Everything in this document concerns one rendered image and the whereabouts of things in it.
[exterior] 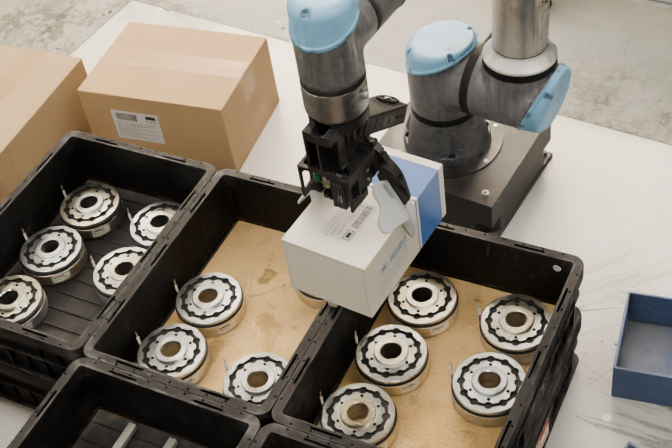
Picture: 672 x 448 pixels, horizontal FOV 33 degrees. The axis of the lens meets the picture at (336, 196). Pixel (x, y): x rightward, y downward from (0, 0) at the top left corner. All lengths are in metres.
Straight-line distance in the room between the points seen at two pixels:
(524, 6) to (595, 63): 1.77
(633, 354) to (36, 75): 1.21
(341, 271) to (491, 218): 0.57
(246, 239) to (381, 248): 0.51
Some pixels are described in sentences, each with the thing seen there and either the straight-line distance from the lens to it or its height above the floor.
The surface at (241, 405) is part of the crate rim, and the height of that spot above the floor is 0.93.
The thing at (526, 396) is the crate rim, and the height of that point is 0.93.
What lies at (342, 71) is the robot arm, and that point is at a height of 1.38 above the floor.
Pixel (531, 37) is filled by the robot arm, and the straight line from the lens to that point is 1.73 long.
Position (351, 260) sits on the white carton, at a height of 1.13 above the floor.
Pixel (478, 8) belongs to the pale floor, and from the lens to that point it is 3.69.
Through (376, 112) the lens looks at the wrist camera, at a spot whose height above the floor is 1.27.
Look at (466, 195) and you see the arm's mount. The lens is 1.90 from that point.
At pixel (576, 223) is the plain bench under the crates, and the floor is 0.70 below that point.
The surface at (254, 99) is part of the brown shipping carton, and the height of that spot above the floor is 0.78.
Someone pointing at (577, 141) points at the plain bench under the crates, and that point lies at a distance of 2.14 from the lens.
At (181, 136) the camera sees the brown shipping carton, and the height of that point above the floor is 0.78.
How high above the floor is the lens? 2.13
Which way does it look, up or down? 44 degrees down
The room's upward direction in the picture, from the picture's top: 10 degrees counter-clockwise
